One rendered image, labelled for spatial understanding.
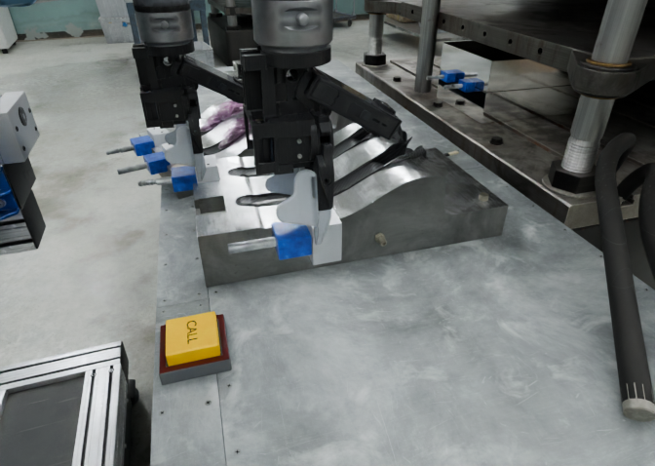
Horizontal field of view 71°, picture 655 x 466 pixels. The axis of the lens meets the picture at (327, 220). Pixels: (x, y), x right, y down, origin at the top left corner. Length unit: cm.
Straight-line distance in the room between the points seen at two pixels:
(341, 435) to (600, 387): 30
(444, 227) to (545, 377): 28
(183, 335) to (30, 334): 149
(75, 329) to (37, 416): 59
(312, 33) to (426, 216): 40
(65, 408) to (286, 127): 113
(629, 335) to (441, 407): 24
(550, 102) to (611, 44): 56
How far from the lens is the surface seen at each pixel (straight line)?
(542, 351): 65
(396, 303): 67
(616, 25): 100
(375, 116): 49
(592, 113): 103
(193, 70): 74
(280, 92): 47
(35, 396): 151
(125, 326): 193
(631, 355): 64
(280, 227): 55
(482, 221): 81
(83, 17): 802
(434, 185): 72
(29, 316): 214
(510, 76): 142
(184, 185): 81
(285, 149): 47
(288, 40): 44
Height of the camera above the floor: 124
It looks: 31 degrees down
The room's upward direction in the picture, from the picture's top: straight up
